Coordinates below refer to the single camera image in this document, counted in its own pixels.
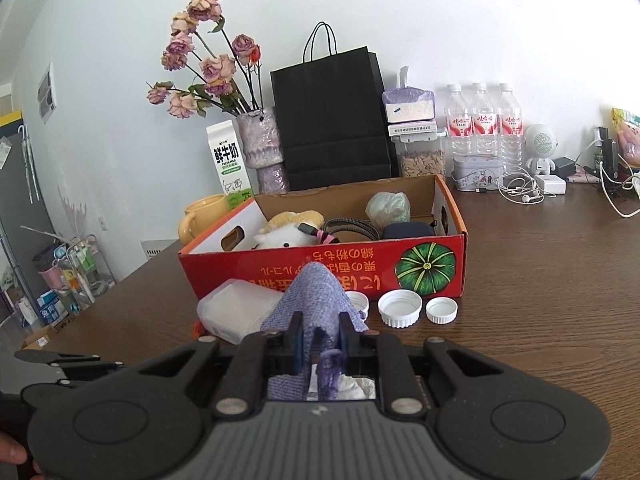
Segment purple tissue pack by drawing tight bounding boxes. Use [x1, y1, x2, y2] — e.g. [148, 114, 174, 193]
[382, 66, 437, 125]

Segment flat white box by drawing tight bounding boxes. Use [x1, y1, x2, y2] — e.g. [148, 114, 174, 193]
[387, 121, 440, 137]

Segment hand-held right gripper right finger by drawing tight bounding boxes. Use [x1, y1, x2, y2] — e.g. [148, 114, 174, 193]
[336, 311, 507, 418]

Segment braided charging cable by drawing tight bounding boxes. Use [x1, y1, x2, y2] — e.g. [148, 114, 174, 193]
[299, 217, 383, 247]

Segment red cardboard box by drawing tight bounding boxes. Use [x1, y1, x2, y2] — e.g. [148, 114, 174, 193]
[177, 175, 469, 301]

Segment white robot-shaped speaker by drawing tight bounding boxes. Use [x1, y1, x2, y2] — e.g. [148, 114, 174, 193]
[522, 124, 558, 176]

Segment yellow mug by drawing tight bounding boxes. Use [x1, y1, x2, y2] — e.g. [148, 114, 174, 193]
[178, 193, 236, 256]

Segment grey tin box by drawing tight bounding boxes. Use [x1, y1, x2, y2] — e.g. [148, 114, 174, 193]
[451, 155, 506, 193]

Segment wire storage rack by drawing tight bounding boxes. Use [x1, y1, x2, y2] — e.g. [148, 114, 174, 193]
[32, 235, 117, 311]

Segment navy blue soft pouch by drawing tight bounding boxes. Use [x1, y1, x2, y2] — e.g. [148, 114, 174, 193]
[382, 221, 437, 239]

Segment dried pink roses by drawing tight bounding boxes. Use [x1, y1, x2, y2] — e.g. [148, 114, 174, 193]
[146, 0, 263, 120]

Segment large white plastic lid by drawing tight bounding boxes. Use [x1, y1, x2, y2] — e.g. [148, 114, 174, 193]
[378, 290, 424, 328]

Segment white milk carton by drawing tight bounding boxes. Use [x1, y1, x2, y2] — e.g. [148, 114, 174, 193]
[206, 121, 253, 211]

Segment person's left hand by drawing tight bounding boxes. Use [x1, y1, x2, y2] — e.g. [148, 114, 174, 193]
[0, 432, 44, 478]

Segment purple vase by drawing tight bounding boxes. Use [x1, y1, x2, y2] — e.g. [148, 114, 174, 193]
[235, 106, 291, 195]

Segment yellow snack bag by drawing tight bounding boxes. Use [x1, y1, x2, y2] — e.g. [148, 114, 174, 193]
[611, 107, 640, 166]

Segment white cable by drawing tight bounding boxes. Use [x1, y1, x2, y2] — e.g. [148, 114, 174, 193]
[575, 140, 640, 219]

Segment black upright device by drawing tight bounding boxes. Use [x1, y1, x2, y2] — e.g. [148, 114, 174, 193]
[595, 127, 620, 183]

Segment translucent plastic container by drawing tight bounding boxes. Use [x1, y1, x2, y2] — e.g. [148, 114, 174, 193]
[196, 280, 285, 345]

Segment white cloth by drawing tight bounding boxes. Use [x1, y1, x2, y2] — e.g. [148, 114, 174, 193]
[307, 365, 376, 401]

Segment iridescent plastic bag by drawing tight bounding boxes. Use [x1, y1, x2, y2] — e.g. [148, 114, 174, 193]
[365, 191, 412, 228]

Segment white earphones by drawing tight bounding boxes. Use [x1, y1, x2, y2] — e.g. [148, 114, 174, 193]
[496, 171, 546, 204]

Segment white and yellow plush toy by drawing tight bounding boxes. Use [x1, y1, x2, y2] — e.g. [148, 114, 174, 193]
[251, 210, 325, 250]

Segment dark grey cabinet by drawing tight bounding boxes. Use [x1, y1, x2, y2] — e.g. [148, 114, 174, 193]
[0, 110, 61, 328]

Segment cardboard box on floor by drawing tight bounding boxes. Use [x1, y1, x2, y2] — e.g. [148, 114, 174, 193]
[22, 325, 59, 351]

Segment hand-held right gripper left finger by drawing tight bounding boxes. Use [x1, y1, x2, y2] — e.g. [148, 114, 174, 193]
[120, 311, 307, 418]

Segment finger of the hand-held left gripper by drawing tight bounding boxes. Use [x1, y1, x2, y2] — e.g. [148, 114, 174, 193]
[15, 349, 129, 384]

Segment black paper bag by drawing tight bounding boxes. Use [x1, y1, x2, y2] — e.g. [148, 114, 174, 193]
[270, 21, 400, 192]

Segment white charger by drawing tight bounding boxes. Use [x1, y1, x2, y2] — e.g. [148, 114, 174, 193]
[536, 175, 568, 195]

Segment purple linen drawstring pouch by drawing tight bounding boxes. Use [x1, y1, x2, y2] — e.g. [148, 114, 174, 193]
[260, 261, 371, 402]

